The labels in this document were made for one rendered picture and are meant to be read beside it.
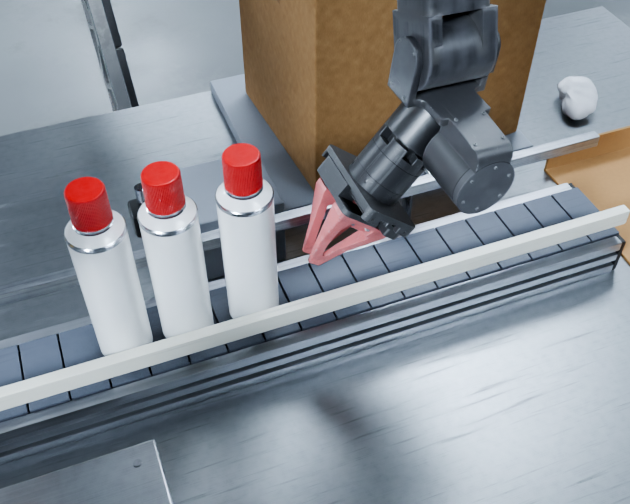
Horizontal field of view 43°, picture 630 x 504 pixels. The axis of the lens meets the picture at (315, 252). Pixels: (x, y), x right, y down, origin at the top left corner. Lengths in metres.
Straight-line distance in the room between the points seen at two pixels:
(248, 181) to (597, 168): 0.57
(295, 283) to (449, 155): 0.25
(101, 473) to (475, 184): 0.40
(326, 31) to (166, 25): 2.22
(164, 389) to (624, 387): 0.46
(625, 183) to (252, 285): 0.55
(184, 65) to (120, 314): 2.13
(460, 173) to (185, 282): 0.26
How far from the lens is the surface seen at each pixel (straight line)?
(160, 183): 0.65
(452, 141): 0.68
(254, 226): 0.70
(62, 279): 0.77
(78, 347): 0.82
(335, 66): 0.88
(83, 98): 2.73
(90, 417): 0.79
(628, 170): 1.12
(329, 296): 0.78
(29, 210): 1.05
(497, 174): 0.68
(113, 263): 0.69
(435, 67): 0.66
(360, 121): 0.95
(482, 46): 0.69
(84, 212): 0.66
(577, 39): 1.38
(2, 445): 0.80
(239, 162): 0.67
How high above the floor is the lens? 1.51
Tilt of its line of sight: 46 degrees down
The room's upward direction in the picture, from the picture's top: straight up
